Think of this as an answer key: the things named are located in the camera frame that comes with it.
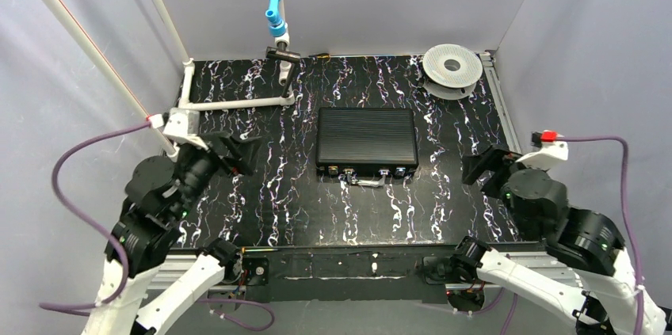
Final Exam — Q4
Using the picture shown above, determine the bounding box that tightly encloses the black poker chip case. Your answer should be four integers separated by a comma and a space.
315, 107, 419, 185

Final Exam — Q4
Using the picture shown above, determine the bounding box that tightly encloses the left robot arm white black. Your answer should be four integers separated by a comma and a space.
83, 131, 261, 334

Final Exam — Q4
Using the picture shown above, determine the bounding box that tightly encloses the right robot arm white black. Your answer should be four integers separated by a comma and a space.
450, 139, 671, 334

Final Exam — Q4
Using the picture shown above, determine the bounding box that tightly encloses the grey filament spool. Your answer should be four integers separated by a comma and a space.
422, 44, 483, 101

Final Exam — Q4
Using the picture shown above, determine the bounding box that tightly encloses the metal pole with clamp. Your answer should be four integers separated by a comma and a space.
265, 0, 302, 98

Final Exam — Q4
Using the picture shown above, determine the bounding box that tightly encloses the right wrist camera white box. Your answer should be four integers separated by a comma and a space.
516, 130, 569, 171

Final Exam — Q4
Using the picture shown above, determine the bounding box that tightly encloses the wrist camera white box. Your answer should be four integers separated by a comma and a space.
516, 130, 569, 171
162, 107, 202, 145

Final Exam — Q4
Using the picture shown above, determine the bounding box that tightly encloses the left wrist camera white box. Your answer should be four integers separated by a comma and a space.
162, 107, 202, 145

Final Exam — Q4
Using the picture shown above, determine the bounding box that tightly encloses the aluminium rail frame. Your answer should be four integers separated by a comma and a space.
97, 51, 597, 335

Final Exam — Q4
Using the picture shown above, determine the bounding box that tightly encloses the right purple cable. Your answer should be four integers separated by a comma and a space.
419, 131, 647, 335

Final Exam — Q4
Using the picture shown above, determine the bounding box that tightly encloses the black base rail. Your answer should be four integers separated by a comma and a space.
173, 240, 518, 305

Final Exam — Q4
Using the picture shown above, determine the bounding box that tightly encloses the white PVC pipe frame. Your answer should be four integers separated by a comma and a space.
39, 0, 296, 158

